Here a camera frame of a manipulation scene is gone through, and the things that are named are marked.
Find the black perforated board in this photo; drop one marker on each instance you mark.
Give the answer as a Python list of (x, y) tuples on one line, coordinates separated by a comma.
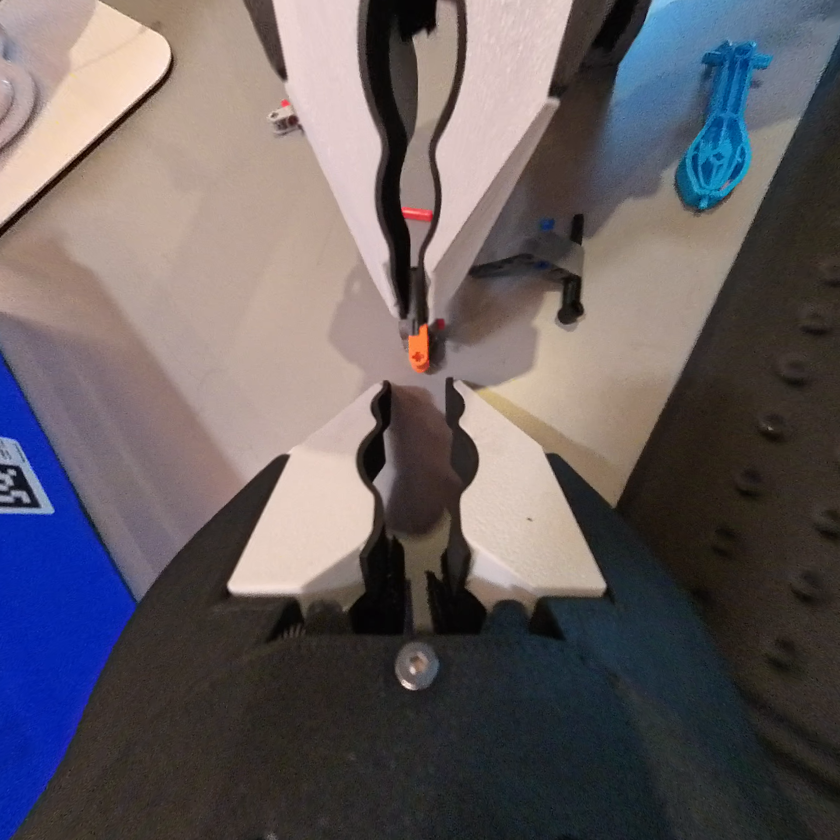
[(754, 458)]

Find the translucent blue plastic tool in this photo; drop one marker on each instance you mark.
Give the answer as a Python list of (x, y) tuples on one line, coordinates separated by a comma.
[(719, 144)]

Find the grey beam black axle assembly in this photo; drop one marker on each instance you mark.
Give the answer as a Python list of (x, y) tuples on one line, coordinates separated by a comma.
[(550, 252)]

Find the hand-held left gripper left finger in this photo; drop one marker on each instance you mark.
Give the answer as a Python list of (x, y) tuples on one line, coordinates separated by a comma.
[(308, 525)]

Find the blue plastic bin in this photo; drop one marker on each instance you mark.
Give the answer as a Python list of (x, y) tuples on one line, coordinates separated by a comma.
[(46, 623)]

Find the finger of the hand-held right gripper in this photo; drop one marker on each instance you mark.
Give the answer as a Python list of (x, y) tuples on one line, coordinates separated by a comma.
[(504, 78), (327, 98)]

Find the small white connector assembly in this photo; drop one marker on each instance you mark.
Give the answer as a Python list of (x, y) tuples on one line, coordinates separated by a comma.
[(283, 118)]

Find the orange connector piece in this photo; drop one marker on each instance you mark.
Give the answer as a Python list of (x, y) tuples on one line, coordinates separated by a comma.
[(418, 351)]

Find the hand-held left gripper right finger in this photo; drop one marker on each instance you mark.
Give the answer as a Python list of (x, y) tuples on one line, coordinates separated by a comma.
[(531, 525)]

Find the dark grey connector piece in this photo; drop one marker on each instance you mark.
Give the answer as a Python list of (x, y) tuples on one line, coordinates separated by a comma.
[(436, 337)]

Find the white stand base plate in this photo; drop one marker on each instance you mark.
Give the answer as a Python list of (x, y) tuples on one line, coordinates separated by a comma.
[(78, 78)]

